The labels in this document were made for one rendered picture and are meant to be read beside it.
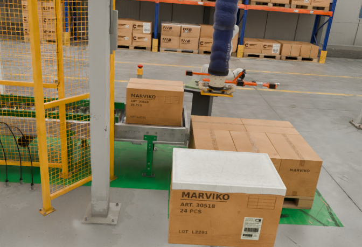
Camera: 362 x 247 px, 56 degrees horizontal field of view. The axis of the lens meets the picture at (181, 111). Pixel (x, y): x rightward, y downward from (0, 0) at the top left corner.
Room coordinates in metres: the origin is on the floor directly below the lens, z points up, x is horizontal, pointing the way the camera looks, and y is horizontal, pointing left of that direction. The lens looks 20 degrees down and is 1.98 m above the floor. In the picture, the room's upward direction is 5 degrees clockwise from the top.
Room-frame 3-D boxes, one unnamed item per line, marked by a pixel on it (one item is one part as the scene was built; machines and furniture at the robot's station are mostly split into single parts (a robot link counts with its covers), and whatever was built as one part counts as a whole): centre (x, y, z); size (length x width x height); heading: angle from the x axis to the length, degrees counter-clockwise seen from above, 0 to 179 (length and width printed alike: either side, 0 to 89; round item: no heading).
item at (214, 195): (1.74, -0.28, 0.82); 0.60 x 0.40 x 0.40; 92
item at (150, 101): (3.59, 0.30, 0.75); 0.60 x 0.40 x 0.40; 93
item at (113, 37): (2.65, 0.64, 1.62); 0.20 x 0.05 x 0.30; 93
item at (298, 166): (3.33, -0.74, 0.34); 1.20 x 1.00 x 0.40; 93
